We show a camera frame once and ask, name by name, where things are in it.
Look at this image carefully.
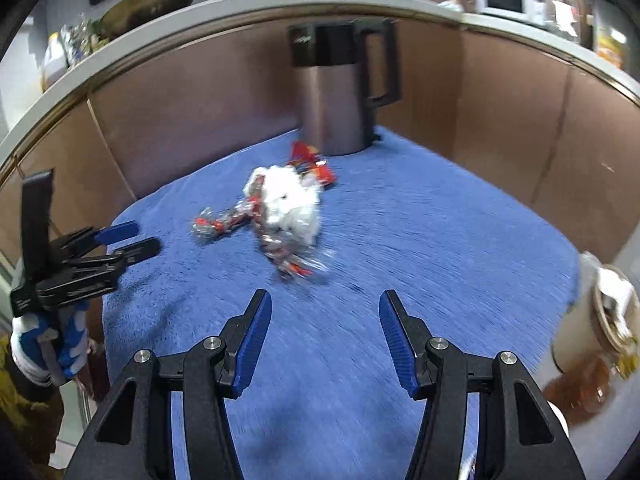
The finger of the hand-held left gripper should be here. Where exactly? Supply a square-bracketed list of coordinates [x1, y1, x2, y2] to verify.
[95, 220, 140, 247]
[117, 237, 162, 267]

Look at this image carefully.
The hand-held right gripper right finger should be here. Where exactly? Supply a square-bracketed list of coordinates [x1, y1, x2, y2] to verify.
[378, 289, 587, 480]

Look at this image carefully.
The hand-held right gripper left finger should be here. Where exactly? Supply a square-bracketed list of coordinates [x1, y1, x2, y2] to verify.
[62, 289, 273, 480]

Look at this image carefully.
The silver red candy wrapper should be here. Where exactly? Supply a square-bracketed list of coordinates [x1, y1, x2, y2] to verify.
[191, 200, 261, 243]
[260, 232, 332, 282]

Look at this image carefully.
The white tissue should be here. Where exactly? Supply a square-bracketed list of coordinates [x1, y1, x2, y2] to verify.
[245, 165, 322, 247]

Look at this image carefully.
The red snack wrapper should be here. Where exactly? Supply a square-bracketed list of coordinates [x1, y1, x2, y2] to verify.
[287, 141, 337, 187]

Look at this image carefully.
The translucent brown trash bin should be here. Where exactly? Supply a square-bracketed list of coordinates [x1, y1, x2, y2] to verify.
[542, 252, 640, 413]

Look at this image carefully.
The person's left forearm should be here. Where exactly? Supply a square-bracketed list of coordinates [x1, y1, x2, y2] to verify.
[0, 335, 66, 466]

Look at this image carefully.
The person's left hand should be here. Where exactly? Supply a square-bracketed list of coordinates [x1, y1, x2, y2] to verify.
[11, 302, 92, 387]

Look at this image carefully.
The blue towel mat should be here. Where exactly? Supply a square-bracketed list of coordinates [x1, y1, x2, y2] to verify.
[102, 127, 583, 480]

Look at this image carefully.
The cooking oil bottle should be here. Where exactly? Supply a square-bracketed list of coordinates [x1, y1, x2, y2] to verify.
[42, 32, 69, 87]

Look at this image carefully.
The black electric kettle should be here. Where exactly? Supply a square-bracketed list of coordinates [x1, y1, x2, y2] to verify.
[287, 17, 403, 157]

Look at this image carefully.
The white microwave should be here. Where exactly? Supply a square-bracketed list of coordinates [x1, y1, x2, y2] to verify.
[482, 0, 547, 23]

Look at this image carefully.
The yellow detergent bottle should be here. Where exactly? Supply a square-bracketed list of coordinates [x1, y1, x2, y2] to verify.
[597, 30, 627, 70]

